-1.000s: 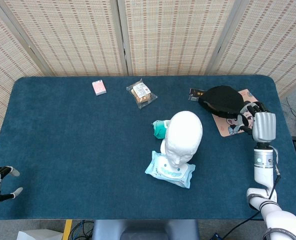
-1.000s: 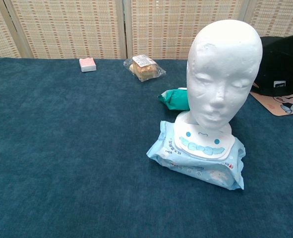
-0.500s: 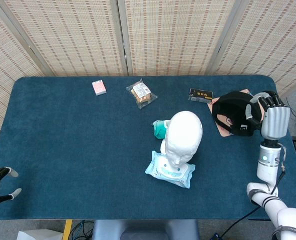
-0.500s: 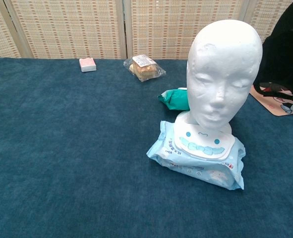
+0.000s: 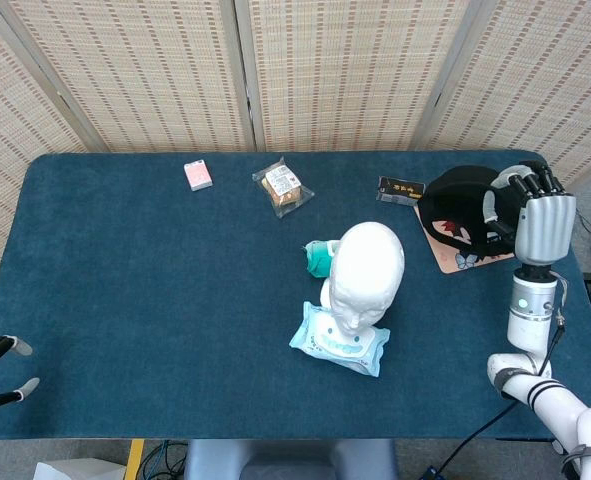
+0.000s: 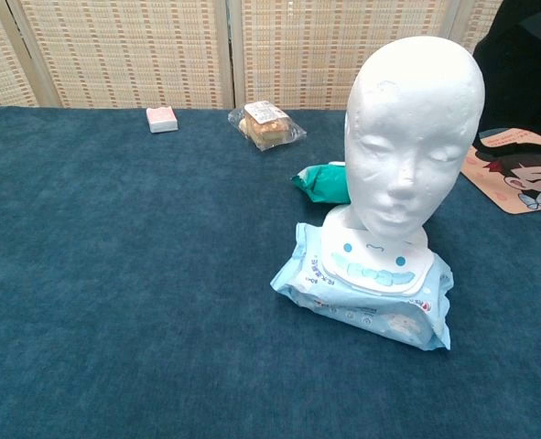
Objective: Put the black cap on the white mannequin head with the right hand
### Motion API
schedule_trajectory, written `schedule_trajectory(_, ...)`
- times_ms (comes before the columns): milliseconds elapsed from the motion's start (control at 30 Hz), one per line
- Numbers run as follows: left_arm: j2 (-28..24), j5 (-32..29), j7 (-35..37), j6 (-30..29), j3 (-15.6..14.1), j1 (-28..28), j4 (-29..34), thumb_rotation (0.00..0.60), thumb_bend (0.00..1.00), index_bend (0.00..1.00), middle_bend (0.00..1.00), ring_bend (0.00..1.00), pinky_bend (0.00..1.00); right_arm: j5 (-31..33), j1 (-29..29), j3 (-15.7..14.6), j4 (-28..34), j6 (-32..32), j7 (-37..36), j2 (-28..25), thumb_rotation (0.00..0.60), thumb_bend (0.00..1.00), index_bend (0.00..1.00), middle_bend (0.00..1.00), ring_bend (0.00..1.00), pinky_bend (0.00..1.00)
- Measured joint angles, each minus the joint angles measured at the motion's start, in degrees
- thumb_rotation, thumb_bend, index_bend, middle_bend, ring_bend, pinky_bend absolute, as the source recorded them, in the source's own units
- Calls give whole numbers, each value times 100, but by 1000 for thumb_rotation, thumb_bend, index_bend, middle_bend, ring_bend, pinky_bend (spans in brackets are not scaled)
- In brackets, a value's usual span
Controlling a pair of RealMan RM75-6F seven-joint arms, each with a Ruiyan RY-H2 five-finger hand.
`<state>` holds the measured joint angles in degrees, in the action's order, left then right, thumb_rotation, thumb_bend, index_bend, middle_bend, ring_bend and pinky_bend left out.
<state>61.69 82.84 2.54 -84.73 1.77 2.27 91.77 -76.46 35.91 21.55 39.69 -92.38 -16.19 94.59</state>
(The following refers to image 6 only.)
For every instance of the black baseball cap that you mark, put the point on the black baseball cap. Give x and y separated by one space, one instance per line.
522 68

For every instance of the teal small object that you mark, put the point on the teal small object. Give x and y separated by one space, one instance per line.
325 183

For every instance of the light blue wet wipes pack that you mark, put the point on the light blue wet wipes pack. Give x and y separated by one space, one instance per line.
366 311

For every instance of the pink playing card box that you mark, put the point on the pink playing card box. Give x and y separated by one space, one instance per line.
161 120

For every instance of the white foam mannequin head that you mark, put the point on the white foam mannequin head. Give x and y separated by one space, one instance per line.
412 137

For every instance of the pastry in clear wrapper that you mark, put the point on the pastry in clear wrapper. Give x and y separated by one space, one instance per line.
265 125

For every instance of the blue felt table cover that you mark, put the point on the blue felt table cover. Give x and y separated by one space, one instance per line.
114 274

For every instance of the bamboo folding screen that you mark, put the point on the bamboo folding screen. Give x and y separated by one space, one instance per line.
114 46

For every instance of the pink cartoon mouse pad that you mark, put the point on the pink cartoon mouse pad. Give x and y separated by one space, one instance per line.
522 183

